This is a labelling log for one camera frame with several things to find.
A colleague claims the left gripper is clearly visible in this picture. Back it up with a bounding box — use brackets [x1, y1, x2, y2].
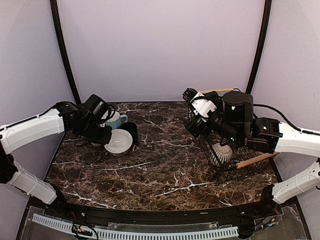
[76, 117, 113, 145]

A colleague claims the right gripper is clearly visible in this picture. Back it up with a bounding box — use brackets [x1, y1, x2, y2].
[181, 90, 242, 145]

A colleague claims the striped ceramic bowl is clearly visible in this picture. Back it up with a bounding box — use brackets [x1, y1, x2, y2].
[209, 143, 233, 167]

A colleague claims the brown ceramic cup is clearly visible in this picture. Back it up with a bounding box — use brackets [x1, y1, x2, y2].
[91, 142, 104, 150]

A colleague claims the light blue mug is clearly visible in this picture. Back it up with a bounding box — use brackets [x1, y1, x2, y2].
[105, 111, 128, 130]

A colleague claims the beige ceramic bowl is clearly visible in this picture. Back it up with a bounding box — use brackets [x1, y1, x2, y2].
[104, 129, 133, 155]

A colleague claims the dark green cup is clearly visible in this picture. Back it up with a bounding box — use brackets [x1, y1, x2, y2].
[121, 122, 139, 146]

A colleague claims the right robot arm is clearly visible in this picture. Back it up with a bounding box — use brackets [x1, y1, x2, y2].
[183, 117, 320, 217]

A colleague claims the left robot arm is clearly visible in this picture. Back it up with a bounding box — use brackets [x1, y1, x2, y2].
[0, 100, 112, 218]

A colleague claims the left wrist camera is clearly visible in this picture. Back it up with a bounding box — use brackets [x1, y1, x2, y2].
[84, 94, 116, 125]

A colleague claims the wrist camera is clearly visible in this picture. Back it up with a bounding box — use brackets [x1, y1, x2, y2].
[182, 88, 254, 124]
[84, 94, 116, 125]

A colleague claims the black wire dish rack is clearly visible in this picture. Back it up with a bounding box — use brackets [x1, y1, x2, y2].
[182, 88, 281, 184]

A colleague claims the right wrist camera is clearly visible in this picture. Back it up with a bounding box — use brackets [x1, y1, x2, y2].
[182, 88, 254, 124]

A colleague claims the front wooden rack handle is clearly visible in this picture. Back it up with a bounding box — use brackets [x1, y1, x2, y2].
[236, 152, 279, 169]

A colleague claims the wooden rack handle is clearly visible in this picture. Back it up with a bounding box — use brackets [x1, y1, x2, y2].
[236, 152, 279, 169]
[199, 88, 235, 94]

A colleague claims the rear wooden rack handle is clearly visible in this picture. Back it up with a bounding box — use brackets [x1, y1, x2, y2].
[199, 88, 235, 94]

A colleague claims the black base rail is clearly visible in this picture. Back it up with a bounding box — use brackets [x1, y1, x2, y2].
[26, 193, 300, 227]

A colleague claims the white slotted cable duct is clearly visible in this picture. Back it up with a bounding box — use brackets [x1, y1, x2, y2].
[32, 213, 239, 240]

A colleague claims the left black frame post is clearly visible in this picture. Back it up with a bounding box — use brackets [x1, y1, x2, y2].
[49, 0, 82, 104]

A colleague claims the black frame post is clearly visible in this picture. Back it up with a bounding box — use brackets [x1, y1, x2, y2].
[245, 0, 272, 94]
[49, 0, 82, 104]

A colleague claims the right black frame post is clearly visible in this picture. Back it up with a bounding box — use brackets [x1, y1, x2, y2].
[245, 0, 272, 94]

